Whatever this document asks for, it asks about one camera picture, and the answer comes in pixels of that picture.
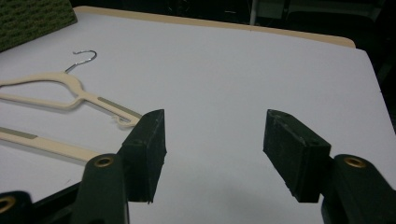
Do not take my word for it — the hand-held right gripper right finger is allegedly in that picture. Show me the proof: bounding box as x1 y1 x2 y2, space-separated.
262 108 396 224

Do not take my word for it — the grey metal stand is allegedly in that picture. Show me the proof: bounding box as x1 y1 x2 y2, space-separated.
248 0 260 26

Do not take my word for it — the green textured box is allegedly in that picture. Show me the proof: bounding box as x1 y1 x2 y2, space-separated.
0 0 78 53

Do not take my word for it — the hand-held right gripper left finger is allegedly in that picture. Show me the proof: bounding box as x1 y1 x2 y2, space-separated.
70 108 167 224

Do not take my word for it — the cream plastic clothes hanger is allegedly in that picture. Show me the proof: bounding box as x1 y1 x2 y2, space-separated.
0 49 143 163

